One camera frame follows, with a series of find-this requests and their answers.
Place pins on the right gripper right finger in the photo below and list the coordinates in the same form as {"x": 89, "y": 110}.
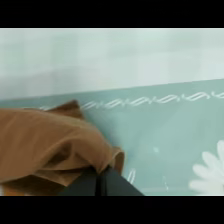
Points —
{"x": 116, "y": 185}

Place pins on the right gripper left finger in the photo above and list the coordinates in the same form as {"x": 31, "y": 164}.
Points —
{"x": 85, "y": 186}

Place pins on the brown shirt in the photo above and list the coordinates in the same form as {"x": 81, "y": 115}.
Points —
{"x": 50, "y": 143}

